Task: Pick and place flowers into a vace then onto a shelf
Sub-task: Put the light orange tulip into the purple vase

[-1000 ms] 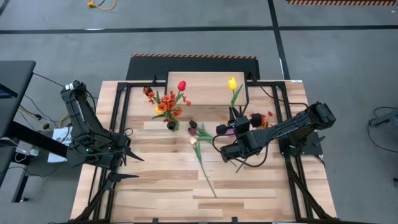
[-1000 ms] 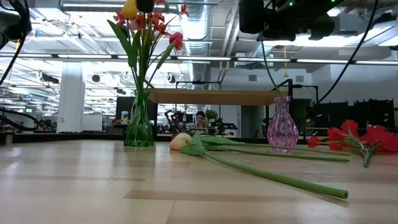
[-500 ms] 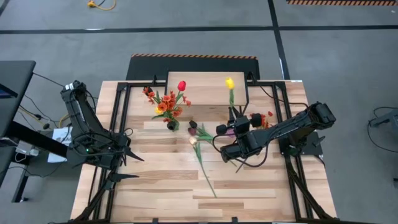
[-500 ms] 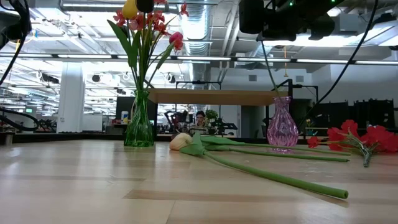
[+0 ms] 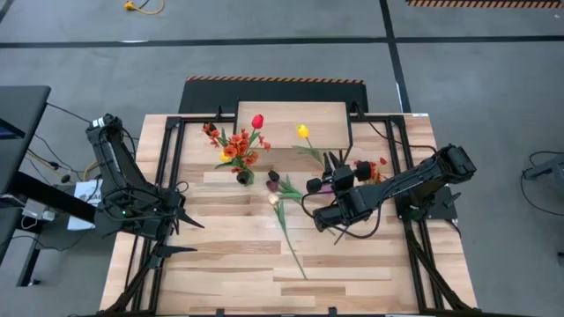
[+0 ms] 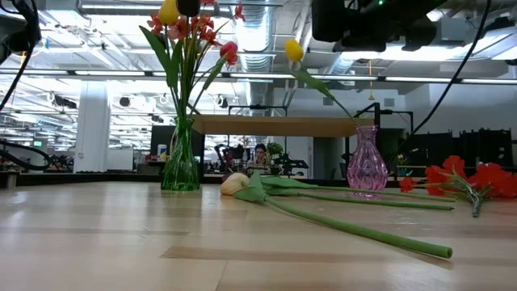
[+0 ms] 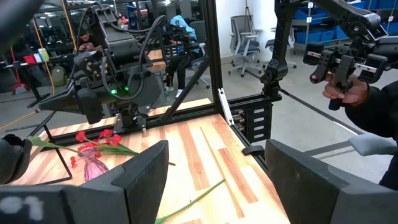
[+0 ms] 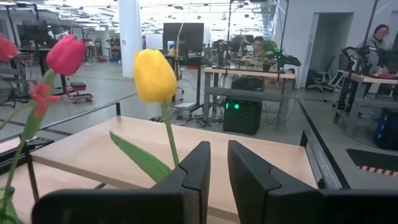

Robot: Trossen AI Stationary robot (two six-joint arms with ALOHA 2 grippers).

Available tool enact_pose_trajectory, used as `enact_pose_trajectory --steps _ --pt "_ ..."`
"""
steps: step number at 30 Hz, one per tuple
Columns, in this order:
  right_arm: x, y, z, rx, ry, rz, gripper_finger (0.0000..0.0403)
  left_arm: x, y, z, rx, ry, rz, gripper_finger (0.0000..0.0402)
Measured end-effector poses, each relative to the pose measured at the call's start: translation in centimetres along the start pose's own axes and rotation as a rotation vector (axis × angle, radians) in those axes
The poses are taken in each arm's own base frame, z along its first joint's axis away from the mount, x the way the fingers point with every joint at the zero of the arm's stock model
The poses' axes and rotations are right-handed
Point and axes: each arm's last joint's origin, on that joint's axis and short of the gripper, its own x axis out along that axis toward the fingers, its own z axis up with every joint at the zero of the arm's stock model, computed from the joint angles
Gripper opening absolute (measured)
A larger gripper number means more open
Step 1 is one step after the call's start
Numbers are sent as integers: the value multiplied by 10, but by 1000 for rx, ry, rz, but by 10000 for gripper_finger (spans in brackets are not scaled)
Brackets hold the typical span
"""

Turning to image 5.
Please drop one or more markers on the black aluminium rig frame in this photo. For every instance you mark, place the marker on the black aluminium rig frame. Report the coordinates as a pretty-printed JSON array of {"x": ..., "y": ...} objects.
[{"x": 198, "y": 118}]

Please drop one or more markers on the black desk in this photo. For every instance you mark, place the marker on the black desk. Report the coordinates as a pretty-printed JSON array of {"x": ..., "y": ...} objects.
[{"x": 22, "y": 114}]

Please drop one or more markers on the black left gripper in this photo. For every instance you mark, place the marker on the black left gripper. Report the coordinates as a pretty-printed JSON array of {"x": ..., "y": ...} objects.
[{"x": 163, "y": 229}]

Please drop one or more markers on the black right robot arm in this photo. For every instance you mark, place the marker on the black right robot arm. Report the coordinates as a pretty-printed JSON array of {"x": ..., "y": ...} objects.
[{"x": 410, "y": 180}]

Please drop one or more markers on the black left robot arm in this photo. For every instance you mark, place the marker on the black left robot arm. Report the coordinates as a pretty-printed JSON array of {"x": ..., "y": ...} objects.
[{"x": 110, "y": 154}]

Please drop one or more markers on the cream artificial tulip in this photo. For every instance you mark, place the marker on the cream artificial tulip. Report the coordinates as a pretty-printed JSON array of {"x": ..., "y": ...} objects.
[{"x": 273, "y": 199}]

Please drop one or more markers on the white printed paper sheet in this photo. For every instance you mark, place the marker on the white printed paper sheet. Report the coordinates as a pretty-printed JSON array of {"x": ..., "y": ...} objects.
[{"x": 86, "y": 193}]

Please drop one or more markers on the green glass vase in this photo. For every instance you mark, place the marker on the green glass vase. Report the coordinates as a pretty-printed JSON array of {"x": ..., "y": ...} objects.
[{"x": 251, "y": 177}]

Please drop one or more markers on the black artificial tulip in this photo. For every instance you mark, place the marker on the black artificial tulip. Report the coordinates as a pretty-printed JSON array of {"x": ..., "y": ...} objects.
[{"x": 273, "y": 175}]

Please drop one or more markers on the black yellow hazard strip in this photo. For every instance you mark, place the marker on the black yellow hazard strip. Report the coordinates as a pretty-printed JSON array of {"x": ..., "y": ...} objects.
[{"x": 484, "y": 3}]

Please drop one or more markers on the orange artificial flower bunch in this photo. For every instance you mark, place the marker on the orange artificial flower bunch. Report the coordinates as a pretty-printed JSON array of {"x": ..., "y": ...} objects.
[
  {"x": 375, "y": 172},
  {"x": 240, "y": 147}
]

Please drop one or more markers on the black hazard-striped floor mat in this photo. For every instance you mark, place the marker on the black hazard-striped floor mat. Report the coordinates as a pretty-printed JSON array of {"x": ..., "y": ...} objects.
[{"x": 211, "y": 97}]

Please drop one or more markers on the pink glass vase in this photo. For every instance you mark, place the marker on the pink glass vase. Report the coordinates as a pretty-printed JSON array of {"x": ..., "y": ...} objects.
[{"x": 327, "y": 190}]

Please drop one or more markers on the wooden shelf with black legs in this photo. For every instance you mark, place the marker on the wooden shelf with black legs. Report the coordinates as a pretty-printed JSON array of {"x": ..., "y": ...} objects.
[{"x": 282, "y": 119}]

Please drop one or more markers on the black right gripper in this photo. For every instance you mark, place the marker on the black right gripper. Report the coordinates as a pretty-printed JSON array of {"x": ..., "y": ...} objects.
[{"x": 343, "y": 180}]

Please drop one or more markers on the dark laptop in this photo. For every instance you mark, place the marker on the dark laptop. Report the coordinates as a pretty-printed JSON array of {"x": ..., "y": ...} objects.
[{"x": 9, "y": 130}]

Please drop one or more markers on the grey floor device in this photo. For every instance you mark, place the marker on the grey floor device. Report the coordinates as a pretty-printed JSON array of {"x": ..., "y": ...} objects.
[{"x": 551, "y": 167}]

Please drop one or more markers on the white power strip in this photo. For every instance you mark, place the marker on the white power strip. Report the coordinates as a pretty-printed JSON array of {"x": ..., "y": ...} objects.
[{"x": 39, "y": 211}]

